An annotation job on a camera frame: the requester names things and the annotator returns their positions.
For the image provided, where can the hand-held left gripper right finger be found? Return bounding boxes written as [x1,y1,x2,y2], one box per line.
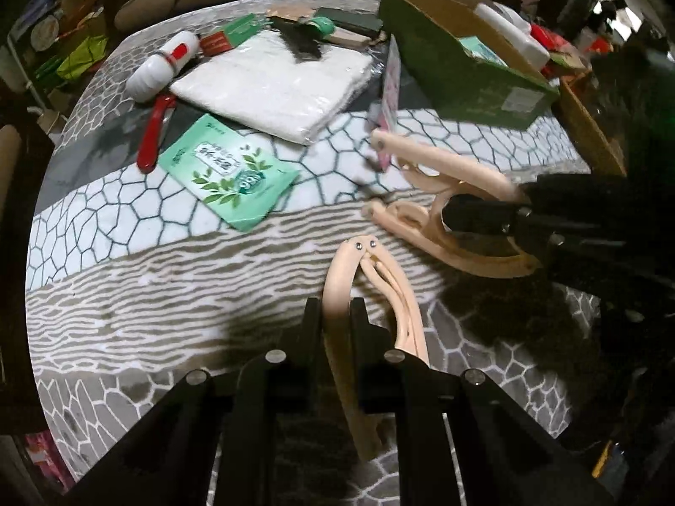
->
[351,298,615,506]

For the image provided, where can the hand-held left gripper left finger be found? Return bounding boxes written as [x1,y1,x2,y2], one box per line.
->
[63,298,324,506]

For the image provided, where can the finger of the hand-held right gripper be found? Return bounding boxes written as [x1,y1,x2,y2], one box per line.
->
[445,174,628,222]
[448,216,634,296]

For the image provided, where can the beige folding hanger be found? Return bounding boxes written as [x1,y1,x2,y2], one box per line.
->
[321,234,430,462]
[364,129,541,280]

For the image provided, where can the green cardboard box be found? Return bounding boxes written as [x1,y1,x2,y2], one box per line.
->
[378,0,561,130]

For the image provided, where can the green wet wipes packet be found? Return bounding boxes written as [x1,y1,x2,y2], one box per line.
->
[458,36,510,69]
[158,113,301,233]

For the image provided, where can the pink packet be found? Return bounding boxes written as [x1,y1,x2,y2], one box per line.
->
[377,34,404,170]

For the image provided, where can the red snack bag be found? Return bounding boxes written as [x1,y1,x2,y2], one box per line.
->
[530,21,567,56]

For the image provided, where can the tan flat packet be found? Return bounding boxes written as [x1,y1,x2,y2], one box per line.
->
[266,4,373,47]

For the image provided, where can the black brush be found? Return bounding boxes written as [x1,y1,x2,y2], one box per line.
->
[271,16,330,63]

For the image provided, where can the white folded towel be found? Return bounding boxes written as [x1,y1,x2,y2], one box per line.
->
[170,26,374,145]

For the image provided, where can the pink printed bag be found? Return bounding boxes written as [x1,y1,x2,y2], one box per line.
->
[24,429,75,491]

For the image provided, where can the slim green red box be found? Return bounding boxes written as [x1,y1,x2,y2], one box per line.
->
[199,13,267,56]

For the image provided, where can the white lint roller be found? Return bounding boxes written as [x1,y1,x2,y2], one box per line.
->
[125,32,204,103]

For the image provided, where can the green bags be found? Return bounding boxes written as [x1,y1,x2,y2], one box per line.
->
[34,34,109,82]

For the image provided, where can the red handled tool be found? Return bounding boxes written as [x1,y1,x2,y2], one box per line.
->
[136,94,178,172]

